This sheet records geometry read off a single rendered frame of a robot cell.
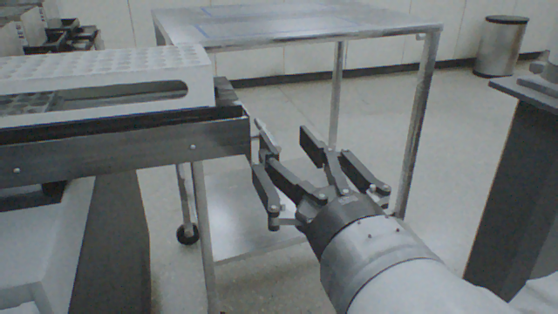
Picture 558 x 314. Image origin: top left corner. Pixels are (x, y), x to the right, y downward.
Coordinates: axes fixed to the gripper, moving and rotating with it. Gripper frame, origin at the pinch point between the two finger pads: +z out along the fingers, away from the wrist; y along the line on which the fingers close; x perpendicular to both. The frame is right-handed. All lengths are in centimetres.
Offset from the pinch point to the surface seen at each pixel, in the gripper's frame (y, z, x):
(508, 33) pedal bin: -241, 197, 39
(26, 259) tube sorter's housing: 28.3, -11.4, 1.1
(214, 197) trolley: 5, 59, 47
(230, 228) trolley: 3, 43, 47
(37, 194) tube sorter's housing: 29.3, -1.5, 0.4
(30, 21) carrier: 34.1, 33.4, -12.0
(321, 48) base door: -103, 233, 49
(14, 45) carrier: 34.0, 22.0, -10.6
